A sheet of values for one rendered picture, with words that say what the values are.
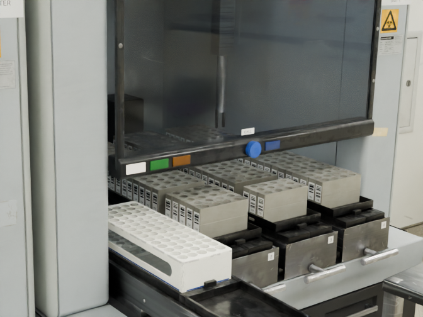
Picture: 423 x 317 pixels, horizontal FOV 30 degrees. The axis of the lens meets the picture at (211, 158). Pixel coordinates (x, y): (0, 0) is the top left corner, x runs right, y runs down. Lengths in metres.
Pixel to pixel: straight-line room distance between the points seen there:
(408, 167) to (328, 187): 2.10
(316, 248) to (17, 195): 0.59
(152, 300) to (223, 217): 0.25
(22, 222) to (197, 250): 0.28
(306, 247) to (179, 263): 0.35
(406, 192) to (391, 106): 2.02
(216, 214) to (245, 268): 0.11
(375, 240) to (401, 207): 2.09
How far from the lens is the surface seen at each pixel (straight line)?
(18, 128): 1.20
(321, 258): 1.53
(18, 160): 1.21
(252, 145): 1.41
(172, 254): 1.25
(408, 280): 1.32
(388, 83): 1.70
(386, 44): 1.68
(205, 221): 1.41
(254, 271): 1.42
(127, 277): 1.32
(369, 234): 1.62
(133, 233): 1.33
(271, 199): 1.51
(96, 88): 1.25
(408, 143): 3.65
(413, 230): 3.84
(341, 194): 1.64
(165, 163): 1.31
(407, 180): 3.71
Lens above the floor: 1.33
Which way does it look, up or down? 15 degrees down
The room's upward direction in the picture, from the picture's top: 2 degrees clockwise
